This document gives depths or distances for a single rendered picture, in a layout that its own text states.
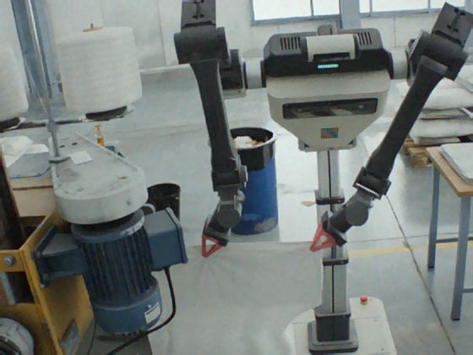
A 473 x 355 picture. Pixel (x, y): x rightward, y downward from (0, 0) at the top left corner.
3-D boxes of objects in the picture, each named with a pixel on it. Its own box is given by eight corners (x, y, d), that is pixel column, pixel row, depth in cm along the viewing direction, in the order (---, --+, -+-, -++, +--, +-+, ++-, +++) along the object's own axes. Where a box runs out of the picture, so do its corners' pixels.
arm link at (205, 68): (225, 21, 111) (175, 27, 112) (225, 33, 106) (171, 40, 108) (250, 172, 139) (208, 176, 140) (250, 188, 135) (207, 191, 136)
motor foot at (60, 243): (102, 258, 111) (94, 221, 108) (86, 288, 100) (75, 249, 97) (62, 259, 112) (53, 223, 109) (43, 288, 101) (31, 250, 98)
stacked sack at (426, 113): (442, 102, 504) (443, 89, 499) (464, 121, 442) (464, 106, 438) (400, 105, 508) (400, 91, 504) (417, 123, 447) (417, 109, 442)
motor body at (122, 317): (171, 300, 120) (151, 200, 111) (158, 341, 106) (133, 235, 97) (107, 301, 122) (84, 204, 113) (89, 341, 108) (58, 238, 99)
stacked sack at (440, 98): (471, 98, 462) (472, 84, 458) (482, 110, 424) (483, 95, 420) (401, 100, 478) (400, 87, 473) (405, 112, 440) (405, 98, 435)
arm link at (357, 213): (392, 179, 132) (362, 164, 133) (392, 190, 121) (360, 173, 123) (371, 220, 136) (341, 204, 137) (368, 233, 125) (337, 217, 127)
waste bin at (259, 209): (284, 204, 416) (277, 123, 393) (285, 237, 369) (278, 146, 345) (221, 209, 422) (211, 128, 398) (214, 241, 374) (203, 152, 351)
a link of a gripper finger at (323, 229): (301, 247, 138) (327, 223, 134) (301, 233, 144) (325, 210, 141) (320, 262, 139) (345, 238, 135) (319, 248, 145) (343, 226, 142)
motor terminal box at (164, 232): (179, 252, 119) (170, 205, 115) (192, 273, 110) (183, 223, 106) (143, 261, 116) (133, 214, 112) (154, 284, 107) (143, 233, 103)
